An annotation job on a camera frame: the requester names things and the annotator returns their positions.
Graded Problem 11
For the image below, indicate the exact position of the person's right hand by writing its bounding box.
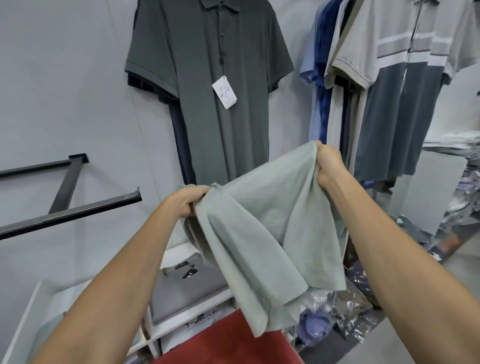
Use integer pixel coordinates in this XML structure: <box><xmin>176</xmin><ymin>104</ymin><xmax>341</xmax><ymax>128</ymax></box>
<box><xmin>316</xmin><ymin>140</ymin><xmax>352</xmax><ymax>193</ymax></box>

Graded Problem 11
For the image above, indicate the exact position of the stack of folded white shirts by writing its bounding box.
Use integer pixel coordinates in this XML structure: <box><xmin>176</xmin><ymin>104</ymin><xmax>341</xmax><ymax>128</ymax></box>
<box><xmin>421</xmin><ymin>130</ymin><xmax>480</xmax><ymax>151</ymax></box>

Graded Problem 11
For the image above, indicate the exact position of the person's left forearm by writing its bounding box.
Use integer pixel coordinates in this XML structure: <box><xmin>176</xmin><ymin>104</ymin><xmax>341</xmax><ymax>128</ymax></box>
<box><xmin>29</xmin><ymin>199</ymin><xmax>188</xmax><ymax>364</ymax></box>

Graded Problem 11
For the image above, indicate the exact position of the light green shirt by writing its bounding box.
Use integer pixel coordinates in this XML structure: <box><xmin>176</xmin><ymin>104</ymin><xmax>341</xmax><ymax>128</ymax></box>
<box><xmin>184</xmin><ymin>140</ymin><xmax>348</xmax><ymax>339</ymax></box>

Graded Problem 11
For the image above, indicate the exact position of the person's left hand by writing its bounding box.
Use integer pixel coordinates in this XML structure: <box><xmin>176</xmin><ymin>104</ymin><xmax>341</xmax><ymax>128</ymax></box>
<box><xmin>164</xmin><ymin>185</ymin><xmax>211</xmax><ymax>219</ymax></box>

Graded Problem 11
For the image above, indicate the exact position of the red cloth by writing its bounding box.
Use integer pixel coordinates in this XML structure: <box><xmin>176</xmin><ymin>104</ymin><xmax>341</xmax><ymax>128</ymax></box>
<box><xmin>149</xmin><ymin>309</ymin><xmax>305</xmax><ymax>364</ymax></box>

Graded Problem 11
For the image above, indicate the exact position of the beige hanging shirt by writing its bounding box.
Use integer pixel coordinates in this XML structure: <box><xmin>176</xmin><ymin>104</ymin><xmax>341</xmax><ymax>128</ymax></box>
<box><xmin>324</xmin><ymin>0</ymin><xmax>365</xmax><ymax>166</ymax></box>

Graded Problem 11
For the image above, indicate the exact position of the pile of plastic-wrapped garments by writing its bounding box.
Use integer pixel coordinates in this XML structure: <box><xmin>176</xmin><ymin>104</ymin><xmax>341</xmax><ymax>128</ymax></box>
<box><xmin>290</xmin><ymin>244</ymin><xmax>383</xmax><ymax>351</ymax></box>

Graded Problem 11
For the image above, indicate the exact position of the grey colour-block polo shirt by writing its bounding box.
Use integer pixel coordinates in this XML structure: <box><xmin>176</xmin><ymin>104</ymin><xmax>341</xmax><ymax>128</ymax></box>
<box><xmin>331</xmin><ymin>0</ymin><xmax>480</xmax><ymax>183</ymax></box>

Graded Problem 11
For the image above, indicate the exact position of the person's right forearm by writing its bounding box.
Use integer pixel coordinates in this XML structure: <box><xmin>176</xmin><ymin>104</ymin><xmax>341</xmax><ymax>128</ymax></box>
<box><xmin>322</xmin><ymin>168</ymin><xmax>480</xmax><ymax>364</ymax></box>

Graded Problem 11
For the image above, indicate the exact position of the heap of bagged clothes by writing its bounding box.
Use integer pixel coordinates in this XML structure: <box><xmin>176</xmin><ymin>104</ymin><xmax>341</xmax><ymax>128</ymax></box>
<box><xmin>395</xmin><ymin>165</ymin><xmax>480</xmax><ymax>265</ymax></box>

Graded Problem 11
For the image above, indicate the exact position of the royal blue hanging shirt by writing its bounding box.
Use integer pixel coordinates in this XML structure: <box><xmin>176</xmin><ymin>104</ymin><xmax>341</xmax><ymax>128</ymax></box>
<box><xmin>314</xmin><ymin>0</ymin><xmax>345</xmax><ymax>148</ymax></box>

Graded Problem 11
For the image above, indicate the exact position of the light blue hanging shirt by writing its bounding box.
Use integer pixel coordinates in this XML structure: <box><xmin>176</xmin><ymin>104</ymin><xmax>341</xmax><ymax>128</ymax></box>
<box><xmin>299</xmin><ymin>0</ymin><xmax>331</xmax><ymax>145</ymax></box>

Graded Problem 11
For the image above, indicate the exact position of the folded grey shirt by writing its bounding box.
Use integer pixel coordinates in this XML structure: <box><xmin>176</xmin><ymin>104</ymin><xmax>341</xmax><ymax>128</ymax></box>
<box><xmin>151</xmin><ymin>262</ymin><xmax>230</xmax><ymax>326</ymax></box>

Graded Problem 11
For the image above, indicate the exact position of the white price tag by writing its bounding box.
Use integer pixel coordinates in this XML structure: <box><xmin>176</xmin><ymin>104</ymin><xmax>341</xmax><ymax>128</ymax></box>
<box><xmin>211</xmin><ymin>75</ymin><xmax>239</xmax><ymax>110</ymax></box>

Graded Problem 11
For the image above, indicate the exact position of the black metal wall rack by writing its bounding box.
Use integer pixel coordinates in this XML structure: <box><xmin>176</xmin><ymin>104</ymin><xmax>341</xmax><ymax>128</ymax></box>
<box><xmin>0</xmin><ymin>152</ymin><xmax>143</xmax><ymax>241</ymax></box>

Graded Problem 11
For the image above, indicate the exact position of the dark grey polo shirt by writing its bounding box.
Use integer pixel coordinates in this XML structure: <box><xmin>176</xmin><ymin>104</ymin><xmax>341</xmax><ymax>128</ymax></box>
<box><xmin>125</xmin><ymin>0</ymin><xmax>295</xmax><ymax>187</ymax></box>

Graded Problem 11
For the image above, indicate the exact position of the white shelf unit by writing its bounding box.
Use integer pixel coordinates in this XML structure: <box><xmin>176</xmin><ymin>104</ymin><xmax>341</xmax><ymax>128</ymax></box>
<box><xmin>0</xmin><ymin>242</ymin><xmax>246</xmax><ymax>364</ymax></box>

